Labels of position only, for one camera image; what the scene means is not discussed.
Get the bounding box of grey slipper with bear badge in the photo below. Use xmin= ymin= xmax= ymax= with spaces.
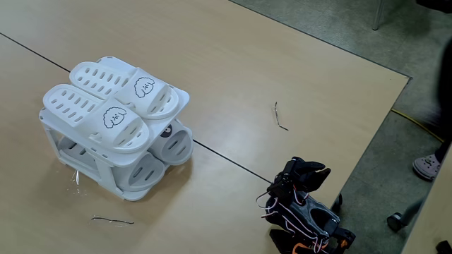
xmin=150 ymin=119 xmax=194 ymax=167

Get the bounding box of white slipper with dog print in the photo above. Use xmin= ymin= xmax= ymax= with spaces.
xmin=42 ymin=83 xmax=150 ymax=154
xmin=69 ymin=61 xmax=180 ymax=121

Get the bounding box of white two-shelf shoe rack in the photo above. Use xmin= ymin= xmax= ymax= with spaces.
xmin=38 ymin=55 xmax=194 ymax=202

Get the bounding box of black caster wheel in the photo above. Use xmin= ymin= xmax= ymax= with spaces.
xmin=331 ymin=193 xmax=344 ymax=213
xmin=386 ymin=212 xmax=404 ymax=234

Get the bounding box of clear tape strip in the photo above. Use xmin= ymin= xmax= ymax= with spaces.
xmin=273 ymin=101 xmax=290 ymax=132
xmin=71 ymin=168 xmax=81 ymax=195

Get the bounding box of grey table leg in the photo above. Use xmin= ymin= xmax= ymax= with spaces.
xmin=401 ymin=196 xmax=425 ymax=227

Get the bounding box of person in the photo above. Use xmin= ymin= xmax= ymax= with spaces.
xmin=412 ymin=35 xmax=452 ymax=182

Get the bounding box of small black object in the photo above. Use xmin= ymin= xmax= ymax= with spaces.
xmin=435 ymin=240 xmax=452 ymax=254

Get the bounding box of metal chair leg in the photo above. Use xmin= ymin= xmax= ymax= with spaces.
xmin=371 ymin=0 xmax=386 ymax=32

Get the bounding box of servo wire bundle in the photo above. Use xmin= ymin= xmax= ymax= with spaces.
xmin=256 ymin=188 xmax=331 ymax=254

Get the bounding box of yellow floor cable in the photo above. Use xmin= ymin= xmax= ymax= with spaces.
xmin=390 ymin=108 xmax=445 ymax=144

